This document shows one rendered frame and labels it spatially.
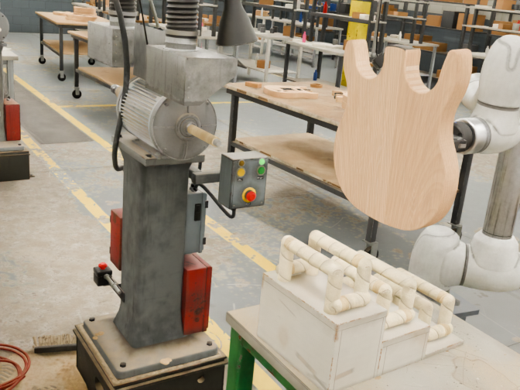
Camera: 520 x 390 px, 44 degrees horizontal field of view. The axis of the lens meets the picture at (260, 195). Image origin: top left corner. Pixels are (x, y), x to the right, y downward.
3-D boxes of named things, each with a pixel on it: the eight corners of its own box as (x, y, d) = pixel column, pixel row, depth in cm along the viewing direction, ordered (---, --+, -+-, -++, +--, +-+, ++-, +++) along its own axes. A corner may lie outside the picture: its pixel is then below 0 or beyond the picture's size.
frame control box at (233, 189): (188, 205, 262) (192, 144, 253) (234, 200, 273) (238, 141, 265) (217, 227, 242) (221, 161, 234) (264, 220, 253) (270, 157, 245)
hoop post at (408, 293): (394, 317, 153) (400, 282, 150) (403, 314, 155) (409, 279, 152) (404, 323, 151) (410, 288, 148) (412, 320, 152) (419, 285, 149)
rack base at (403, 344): (301, 323, 165) (305, 290, 162) (348, 309, 175) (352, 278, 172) (377, 378, 145) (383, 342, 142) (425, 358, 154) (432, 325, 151)
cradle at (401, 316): (372, 326, 147) (374, 313, 146) (406, 315, 154) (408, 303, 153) (383, 333, 145) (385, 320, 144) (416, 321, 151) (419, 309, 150)
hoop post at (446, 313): (432, 331, 164) (439, 299, 162) (440, 328, 166) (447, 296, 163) (443, 337, 162) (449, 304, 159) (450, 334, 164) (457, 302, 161)
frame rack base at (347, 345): (254, 336, 157) (261, 272, 152) (302, 322, 166) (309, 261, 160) (328, 396, 136) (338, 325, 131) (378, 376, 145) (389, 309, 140)
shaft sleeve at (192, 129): (189, 135, 222) (186, 127, 220) (196, 131, 223) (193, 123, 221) (213, 148, 207) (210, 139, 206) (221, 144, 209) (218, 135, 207)
